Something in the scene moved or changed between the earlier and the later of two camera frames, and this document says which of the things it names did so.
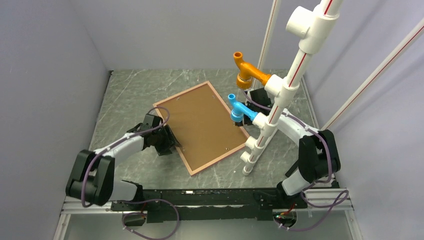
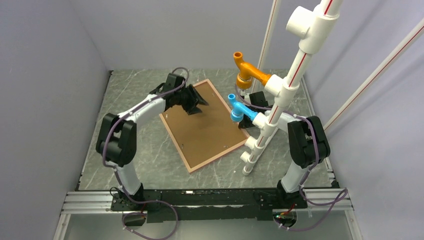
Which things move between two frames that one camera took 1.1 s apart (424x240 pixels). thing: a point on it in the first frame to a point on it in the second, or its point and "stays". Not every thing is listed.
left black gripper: x=170 y=141 to x=195 y=99
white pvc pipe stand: x=312 y=27 stays
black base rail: x=209 y=204 stays
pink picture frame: x=200 y=121 stays
